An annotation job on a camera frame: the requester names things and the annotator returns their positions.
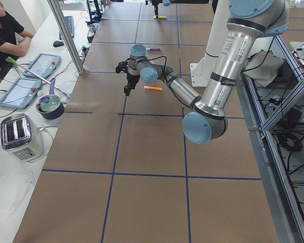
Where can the white chrome toaster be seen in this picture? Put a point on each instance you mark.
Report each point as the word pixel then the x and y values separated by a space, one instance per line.
pixel 21 138

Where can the yellow highlighter pen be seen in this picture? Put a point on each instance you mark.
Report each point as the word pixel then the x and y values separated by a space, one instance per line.
pixel 160 17

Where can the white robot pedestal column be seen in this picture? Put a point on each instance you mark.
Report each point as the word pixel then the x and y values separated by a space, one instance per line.
pixel 201 71

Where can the small steel cup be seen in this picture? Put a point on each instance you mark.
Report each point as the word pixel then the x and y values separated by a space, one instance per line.
pixel 91 28

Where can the blue saucepan with lid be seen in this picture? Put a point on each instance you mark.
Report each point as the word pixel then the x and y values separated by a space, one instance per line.
pixel 50 105

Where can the black computer mouse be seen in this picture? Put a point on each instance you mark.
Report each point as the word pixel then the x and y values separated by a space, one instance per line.
pixel 58 43

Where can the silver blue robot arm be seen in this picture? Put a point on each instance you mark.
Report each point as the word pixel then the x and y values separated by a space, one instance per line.
pixel 247 21

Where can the purple highlighter pen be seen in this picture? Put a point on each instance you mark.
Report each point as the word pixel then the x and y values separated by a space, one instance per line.
pixel 153 49

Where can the seated person black shirt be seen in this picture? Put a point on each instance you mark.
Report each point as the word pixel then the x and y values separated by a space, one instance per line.
pixel 14 38

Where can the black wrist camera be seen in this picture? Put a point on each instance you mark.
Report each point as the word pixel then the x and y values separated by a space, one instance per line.
pixel 122 67

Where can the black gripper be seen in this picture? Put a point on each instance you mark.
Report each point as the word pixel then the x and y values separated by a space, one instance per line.
pixel 130 78

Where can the near blue teach pendant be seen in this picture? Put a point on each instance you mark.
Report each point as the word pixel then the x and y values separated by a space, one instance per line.
pixel 21 93

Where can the orange highlighter pen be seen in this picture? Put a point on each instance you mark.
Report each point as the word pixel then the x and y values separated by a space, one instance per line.
pixel 153 88

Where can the black keyboard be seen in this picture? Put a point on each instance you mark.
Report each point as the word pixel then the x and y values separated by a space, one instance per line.
pixel 70 24

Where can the far blue teach pendant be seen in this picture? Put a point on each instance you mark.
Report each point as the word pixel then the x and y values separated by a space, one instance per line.
pixel 44 64

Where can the metal reacher rod green handle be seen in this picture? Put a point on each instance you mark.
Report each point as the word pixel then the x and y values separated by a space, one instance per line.
pixel 15 63

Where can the aluminium frame post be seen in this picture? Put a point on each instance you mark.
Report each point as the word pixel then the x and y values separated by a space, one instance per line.
pixel 57 10

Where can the blue teach pendant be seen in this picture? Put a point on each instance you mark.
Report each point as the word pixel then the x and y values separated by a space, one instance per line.
pixel 21 93
pixel 44 64

